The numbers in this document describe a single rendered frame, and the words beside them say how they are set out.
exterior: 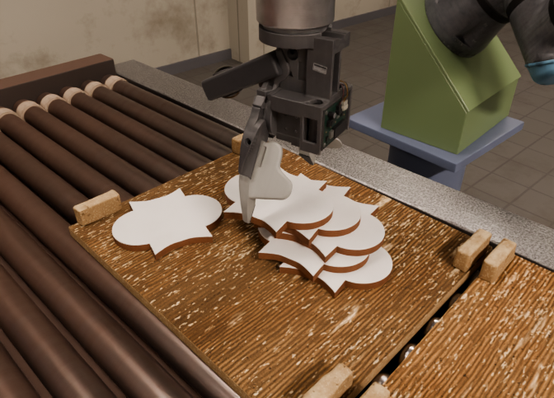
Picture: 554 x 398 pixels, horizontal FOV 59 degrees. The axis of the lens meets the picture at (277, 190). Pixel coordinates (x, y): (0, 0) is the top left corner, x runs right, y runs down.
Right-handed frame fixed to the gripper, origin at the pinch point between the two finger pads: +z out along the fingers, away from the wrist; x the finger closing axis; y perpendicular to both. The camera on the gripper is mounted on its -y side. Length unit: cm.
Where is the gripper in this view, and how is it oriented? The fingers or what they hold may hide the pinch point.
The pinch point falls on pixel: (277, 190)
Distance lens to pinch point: 59.7
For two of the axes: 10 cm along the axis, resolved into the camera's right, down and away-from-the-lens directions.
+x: 5.3, -4.7, 7.1
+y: 8.5, 2.9, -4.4
